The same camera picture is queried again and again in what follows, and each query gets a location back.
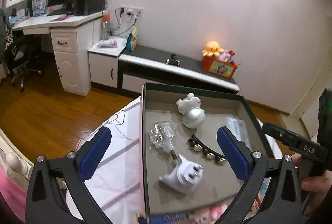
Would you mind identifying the clear plastic case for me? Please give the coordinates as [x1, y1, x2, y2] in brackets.
[226, 117, 252, 149]

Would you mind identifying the black rhinestone hair clip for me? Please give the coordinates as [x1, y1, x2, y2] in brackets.
[187, 134, 227, 165]

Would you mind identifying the white travel plug adapter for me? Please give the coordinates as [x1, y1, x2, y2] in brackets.
[159, 155, 204, 194]

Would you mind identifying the white cat night light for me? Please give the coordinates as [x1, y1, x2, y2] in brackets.
[176, 92, 205, 129]

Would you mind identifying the pink pig doll figure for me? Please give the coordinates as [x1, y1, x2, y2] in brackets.
[188, 204, 227, 224]

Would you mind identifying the clear glass bottle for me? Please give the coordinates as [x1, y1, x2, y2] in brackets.
[149, 121, 178, 160]

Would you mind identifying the blue and gold box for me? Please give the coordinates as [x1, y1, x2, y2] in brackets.
[136, 213, 188, 224]

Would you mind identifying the right hand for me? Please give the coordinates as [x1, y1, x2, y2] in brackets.
[291, 156, 332, 204]

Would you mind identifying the white quilted striped bedspread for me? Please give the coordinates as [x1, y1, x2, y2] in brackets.
[65, 96, 286, 224]

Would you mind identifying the pink and black storage box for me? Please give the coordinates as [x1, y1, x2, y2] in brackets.
[141, 83, 273, 223]

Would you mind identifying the pink blanket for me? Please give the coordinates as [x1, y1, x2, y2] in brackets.
[1, 167, 26, 223]

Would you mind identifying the orange toy storage box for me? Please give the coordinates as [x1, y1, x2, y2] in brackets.
[201, 56, 237, 79]

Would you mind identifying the small white side cabinet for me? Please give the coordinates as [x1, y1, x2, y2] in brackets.
[88, 37, 127, 88]

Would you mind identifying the low black and white bench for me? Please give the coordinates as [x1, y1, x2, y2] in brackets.
[118, 45, 240, 94]

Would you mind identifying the orange octopus plush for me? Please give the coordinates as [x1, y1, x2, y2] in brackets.
[202, 41, 225, 57]

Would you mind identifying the small black gadget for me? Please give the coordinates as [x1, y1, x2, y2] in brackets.
[165, 53, 181, 66]

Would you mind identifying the black office chair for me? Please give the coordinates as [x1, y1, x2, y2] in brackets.
[0, 8, 43, 92]

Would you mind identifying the white desk with drawers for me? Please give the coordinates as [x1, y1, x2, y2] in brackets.
[12, 11, 105, 96]

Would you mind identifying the snack bag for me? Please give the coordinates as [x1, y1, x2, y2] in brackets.
[126, 26, 138, 52]

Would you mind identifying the orange capped water bottle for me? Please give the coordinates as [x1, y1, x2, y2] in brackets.
[102, 14, 110, 40]

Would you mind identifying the white wall power strip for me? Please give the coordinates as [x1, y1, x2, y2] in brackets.
[120, 5, 144, 21]

